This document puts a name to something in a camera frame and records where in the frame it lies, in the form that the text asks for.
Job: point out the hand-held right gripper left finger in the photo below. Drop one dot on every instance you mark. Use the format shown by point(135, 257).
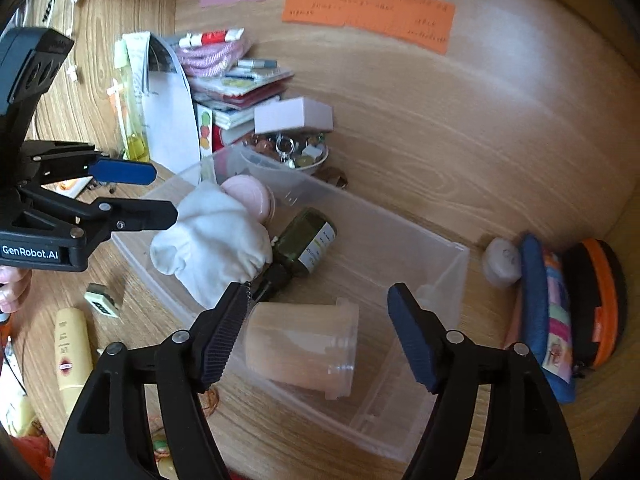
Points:
point(222, 342)

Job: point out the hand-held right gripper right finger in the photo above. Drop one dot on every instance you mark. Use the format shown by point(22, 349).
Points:
point(415, 345)

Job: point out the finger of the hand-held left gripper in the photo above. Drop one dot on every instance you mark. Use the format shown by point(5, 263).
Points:
point(145, 214)
point(125, 172)

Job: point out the white cloth pouch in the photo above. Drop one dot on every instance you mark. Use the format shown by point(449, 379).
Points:
point(215, 240)

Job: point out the clear plastic cup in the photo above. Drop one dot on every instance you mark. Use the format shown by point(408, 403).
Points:
point(300, 345)

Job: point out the clear plastic storage box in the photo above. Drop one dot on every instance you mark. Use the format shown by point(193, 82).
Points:
point(380, 260)

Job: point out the wooden desktop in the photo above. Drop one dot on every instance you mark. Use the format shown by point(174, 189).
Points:
point(450, 160)

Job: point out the person's left hand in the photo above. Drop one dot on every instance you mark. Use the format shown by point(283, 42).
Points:
point(12, 292)

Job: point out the yellow spray bottle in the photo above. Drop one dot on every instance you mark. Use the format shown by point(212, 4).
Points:
point(135, 110)

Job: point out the white paper sheet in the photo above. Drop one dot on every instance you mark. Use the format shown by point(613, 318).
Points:
point(167, 110)

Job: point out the pink round compact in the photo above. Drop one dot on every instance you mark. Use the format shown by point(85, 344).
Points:
point(250, 195)

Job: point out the white round case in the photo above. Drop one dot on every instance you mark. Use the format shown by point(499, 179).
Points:
point(500, 262)

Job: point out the dark green glass bottle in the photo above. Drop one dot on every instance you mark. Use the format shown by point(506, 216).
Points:
point(305, 242)

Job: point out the blue pencil case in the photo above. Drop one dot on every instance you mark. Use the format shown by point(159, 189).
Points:
point(537, 300)

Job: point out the stack of books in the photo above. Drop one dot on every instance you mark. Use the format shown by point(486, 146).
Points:
point(235, 100)

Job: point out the cream plastic tube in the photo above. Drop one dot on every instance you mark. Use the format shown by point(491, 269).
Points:
point(72, 350)

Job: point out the red and white tube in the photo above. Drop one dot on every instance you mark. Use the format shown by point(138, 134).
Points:
point(212, 37)

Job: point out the silver pen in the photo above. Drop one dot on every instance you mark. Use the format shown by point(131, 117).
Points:
point(255, 64)

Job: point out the white bowl of trinkets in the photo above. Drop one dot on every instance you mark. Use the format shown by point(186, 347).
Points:
point(305, 157)

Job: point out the white rectangular box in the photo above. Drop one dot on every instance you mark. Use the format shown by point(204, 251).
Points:
point(295, 115)

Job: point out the black and orange zip case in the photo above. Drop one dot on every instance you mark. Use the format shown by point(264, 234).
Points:
point(600, 300)

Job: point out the orange paper note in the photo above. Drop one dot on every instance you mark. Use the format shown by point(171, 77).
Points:
point(365, 12)

